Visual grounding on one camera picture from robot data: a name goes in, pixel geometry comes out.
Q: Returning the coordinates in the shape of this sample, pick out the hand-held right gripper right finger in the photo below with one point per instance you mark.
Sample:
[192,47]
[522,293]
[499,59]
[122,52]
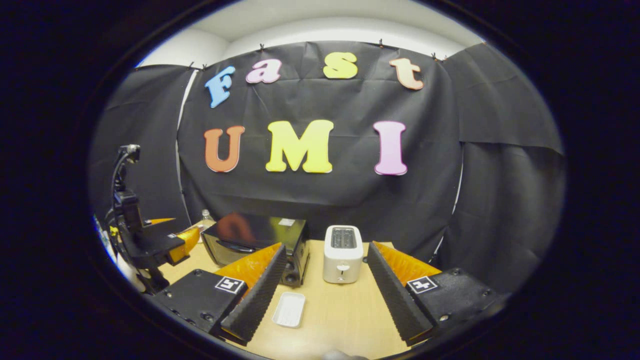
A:
[397,305]

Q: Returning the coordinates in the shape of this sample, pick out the white rectangular tray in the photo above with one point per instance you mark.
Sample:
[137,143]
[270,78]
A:
[289,310]

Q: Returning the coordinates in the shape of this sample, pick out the clear plastic water bottle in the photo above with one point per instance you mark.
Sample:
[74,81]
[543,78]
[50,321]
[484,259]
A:
[207,217]

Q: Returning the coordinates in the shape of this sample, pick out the white toaster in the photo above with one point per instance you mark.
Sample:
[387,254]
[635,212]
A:
[342,255]

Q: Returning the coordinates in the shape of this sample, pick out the black backdrop cloth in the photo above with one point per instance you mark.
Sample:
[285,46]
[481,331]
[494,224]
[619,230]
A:
[350,200]

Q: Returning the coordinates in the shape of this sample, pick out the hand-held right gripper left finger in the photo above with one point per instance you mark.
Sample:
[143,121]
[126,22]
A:
[257,302]

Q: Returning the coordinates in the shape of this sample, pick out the black electric oven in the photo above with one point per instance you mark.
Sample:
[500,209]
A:
[260,232]

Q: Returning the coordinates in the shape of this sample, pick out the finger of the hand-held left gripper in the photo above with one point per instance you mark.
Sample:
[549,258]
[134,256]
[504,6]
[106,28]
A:
[161,220]
[170,245]

